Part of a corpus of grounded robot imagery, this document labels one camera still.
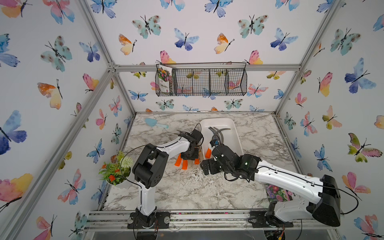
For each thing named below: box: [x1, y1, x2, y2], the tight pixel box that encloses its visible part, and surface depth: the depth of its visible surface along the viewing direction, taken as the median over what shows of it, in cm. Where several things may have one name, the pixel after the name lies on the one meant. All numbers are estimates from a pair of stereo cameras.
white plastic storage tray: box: [200, 117, 244, 160], surface depth 110 cm
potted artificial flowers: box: [98, 151, 133, 186], surface depth 75 cm
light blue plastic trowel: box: [144, 118, 169, 129], surface depth 117 cm
